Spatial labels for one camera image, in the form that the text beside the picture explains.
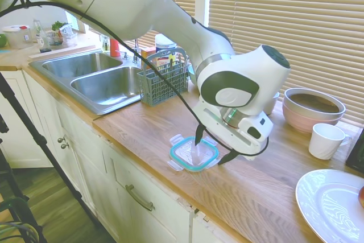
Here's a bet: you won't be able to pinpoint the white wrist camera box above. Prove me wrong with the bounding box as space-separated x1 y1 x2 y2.
238 114 274 147

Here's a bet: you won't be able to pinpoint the glass bottle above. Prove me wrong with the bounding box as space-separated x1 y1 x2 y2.
32 19 52 53

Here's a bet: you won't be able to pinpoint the brushed metal drawer handle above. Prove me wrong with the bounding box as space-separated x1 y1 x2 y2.
125 184 156 212

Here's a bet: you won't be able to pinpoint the green metal frame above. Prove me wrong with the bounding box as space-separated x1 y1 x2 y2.
0 196 43 243

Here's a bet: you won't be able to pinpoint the yellow red food box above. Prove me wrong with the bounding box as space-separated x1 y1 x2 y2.
155 54 177 70

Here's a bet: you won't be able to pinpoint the stainless steel double sink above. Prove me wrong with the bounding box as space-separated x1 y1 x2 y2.
28 52 143 116

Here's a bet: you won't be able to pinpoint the wooden board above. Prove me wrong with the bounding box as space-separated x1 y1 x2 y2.
27 44 96 60

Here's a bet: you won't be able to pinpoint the red spray bottle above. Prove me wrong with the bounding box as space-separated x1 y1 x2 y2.
110 38 122 57

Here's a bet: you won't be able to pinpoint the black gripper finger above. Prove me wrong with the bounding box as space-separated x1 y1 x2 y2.
218 150 238 166
195 125 205 146

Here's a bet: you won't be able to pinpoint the clear lid with teal rim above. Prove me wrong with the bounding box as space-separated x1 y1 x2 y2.
167 134 220 173

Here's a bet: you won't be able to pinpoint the clear soap bottle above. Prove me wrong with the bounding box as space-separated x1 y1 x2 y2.
100 34 111 53

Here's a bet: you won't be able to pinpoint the chrome kitchen faucet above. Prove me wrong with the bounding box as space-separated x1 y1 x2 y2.
131 38 142 64

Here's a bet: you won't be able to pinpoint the grey bowl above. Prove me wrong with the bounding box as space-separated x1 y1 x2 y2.
283 88 347 121

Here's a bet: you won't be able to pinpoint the wide beige window blind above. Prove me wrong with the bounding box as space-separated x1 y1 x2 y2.
209 0 364 127

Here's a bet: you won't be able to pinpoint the large white plate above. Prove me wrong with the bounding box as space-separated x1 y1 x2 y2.
295 168 364 243

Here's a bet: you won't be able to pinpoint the pink bowl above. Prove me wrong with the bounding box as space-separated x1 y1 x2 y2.
282 99 345 134

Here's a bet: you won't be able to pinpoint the orange cardboard box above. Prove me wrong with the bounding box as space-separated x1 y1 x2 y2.
141 48 157 70

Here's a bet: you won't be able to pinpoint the black camera tripod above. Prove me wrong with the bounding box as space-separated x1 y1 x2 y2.
0 0 101 243

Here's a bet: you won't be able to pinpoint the white kitchen cabinet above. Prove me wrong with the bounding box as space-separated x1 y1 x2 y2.
0 68 248 243

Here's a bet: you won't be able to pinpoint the grey plastic cutlery basket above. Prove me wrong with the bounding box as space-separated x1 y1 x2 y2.
136 48 191 106

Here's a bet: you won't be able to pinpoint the black appliance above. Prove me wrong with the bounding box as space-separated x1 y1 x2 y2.
345 127 364 174

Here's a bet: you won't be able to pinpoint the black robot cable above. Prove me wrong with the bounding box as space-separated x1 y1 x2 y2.
0 0 270 162

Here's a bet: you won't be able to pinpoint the white wipes canister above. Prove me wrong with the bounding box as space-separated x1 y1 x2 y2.
155 33 178 53

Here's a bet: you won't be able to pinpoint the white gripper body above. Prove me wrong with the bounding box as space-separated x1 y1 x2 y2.
194 97 265 156

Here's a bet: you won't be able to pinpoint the small white cup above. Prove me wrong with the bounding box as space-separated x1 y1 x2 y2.
263 92 281 116

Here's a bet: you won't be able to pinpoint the green herbs in bag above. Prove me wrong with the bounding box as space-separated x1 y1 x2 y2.
51 20 78 48

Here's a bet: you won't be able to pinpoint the white tub with lid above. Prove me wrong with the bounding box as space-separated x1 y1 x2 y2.
2 25 31 50

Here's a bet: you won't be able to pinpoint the white ribbed mug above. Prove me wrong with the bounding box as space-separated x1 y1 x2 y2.
308 123 353 160

